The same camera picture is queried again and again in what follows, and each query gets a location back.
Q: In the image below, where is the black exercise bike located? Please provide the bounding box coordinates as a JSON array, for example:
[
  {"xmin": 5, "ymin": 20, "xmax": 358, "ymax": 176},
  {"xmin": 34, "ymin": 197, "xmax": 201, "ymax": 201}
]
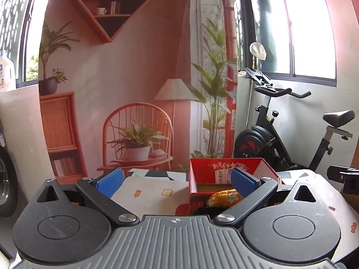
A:
[{"xmin": 233, "ymin": 67, "xmax": 356, "ymax": 174}]

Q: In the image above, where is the black-framed corner window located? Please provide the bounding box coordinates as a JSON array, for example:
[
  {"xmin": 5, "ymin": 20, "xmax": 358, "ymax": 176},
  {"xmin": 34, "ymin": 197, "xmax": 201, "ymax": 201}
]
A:
[{"xmin": 224, "ymin": 0, "xmax": 338, "ymax": 87}]

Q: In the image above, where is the printed tablecloth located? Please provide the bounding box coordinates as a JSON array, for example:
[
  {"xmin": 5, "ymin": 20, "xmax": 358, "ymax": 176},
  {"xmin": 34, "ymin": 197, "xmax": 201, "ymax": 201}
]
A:
[{"xmin": 111, "ymin": 168, "xmax": 359, "ymax": 262}]

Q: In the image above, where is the wall poster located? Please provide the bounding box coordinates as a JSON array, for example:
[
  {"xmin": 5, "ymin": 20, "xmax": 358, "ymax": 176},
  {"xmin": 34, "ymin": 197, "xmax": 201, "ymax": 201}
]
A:
[{"xmin": 38, "ymin": 0, "xmax": 242, "ymax": 178}]

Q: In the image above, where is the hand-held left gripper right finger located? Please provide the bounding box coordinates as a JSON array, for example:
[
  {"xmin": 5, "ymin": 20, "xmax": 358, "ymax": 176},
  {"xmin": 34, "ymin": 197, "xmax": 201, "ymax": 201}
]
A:
[{"xmin": 215, "ymin": 168, "xmax": 321, "ymax": 228}]

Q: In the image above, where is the yellow floral soft pouch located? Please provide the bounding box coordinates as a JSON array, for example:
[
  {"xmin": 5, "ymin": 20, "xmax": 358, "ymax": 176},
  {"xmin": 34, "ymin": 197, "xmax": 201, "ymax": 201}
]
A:
[{"xmin": 207, "ymin": 189, "xmax": 244, "ymax": 208}]

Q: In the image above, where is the white washing machine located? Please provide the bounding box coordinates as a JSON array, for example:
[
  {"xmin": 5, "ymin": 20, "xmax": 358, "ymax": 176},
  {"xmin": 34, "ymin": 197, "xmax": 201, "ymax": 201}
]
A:
[{"xmin": 0, "ymin": 85, "xmax": 61, "ymax": 258}]

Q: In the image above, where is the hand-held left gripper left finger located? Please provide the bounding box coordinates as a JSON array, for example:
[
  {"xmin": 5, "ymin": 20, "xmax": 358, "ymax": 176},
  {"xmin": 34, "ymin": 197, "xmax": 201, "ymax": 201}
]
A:
[{"xmin": 36, "ymin": 167, "xmax": 140, "ymax": 227}]

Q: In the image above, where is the red cardboard box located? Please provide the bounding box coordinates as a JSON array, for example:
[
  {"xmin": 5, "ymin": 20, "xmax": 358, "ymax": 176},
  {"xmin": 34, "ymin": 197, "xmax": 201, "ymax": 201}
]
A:
[{"xmin": 188, "ymin": 158, "xmax": 286, "ymax": 216}]

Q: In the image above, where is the window with patterned grille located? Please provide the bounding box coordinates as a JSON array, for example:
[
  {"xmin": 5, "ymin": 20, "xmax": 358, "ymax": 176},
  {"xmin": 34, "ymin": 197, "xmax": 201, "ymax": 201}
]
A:
[{"xmin": 0, "ymin": 0, "xmax": 42, "ymax": 88}]

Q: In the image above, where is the white detergent bottle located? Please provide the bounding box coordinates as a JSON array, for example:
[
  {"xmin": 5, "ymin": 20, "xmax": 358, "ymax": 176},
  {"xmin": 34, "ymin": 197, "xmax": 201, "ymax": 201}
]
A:
[{"xmin": 0, "ymin": 50, "xmax": 17, "ymax": 92}]

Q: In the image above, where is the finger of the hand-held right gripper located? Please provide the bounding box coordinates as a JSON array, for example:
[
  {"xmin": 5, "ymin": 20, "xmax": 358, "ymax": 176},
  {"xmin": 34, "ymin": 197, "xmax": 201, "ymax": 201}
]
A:
[{"xmin": 328, "ymin": 165, "xmax": 359, "ymax": 195}]

